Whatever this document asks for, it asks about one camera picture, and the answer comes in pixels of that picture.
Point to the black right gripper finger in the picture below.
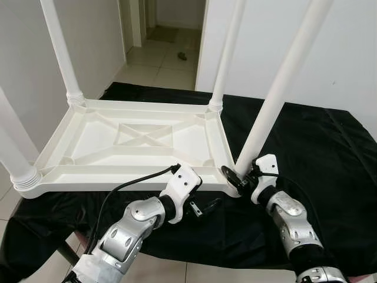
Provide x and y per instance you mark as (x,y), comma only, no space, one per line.
(230,175)

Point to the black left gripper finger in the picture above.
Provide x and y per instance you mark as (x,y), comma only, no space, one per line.
(212,203)

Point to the white plastic table top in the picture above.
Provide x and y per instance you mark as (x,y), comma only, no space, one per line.
(88,135)

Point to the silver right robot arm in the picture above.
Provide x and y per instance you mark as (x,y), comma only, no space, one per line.
(291,221)

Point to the black table cloth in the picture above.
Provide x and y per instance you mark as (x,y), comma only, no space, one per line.
(330,177)

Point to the small dark floor object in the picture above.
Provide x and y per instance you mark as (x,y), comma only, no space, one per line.
(181,56)

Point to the black table leg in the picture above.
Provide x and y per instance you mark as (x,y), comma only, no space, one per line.
(68,253)

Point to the small pink cylinder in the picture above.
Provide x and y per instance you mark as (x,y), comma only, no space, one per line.
(360,277)

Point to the brown door mat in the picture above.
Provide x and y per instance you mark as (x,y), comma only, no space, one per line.
(160,33)

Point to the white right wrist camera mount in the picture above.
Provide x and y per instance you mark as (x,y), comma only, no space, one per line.
(268,165)

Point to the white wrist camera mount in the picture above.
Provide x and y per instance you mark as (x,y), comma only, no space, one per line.
(268,165)
(182,183)

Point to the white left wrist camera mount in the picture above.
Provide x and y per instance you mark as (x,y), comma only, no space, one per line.
(182,183)

